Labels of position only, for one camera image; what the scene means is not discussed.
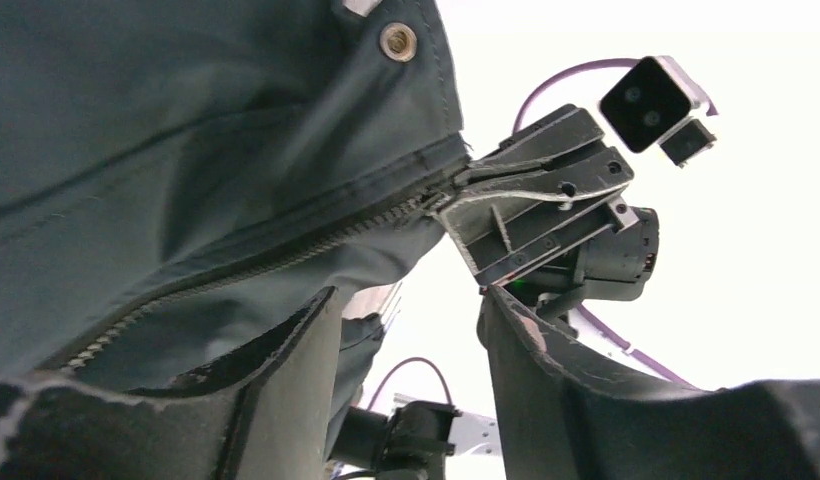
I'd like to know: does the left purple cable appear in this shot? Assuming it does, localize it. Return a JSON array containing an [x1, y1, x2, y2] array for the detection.
[[366, 357, 454, 412]]

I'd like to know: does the grey black gradient jacket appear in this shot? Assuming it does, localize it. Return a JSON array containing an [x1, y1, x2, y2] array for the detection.
[[0, 0, 474, 458]]

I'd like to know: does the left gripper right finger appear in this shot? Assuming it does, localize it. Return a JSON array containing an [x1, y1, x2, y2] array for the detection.
[[479, 287, 820, 480]]

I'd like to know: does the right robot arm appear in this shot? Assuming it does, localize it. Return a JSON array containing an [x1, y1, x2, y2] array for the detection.
[[436, 104, 659, 313]]

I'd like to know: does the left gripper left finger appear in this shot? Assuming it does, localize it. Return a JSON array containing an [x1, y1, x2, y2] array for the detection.
[[0, 288, 342, 479]]

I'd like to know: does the purple cable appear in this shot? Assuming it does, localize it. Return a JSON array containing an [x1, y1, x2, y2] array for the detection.
[[512, 58, 719, 389], [366, 357, 454, 412]]

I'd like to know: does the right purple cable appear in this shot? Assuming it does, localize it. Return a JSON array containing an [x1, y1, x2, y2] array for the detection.
[[512, 58, 719, 389]]

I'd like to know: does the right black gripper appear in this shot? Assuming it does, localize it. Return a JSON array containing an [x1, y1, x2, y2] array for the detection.
[[436, 104, 639, 287]]

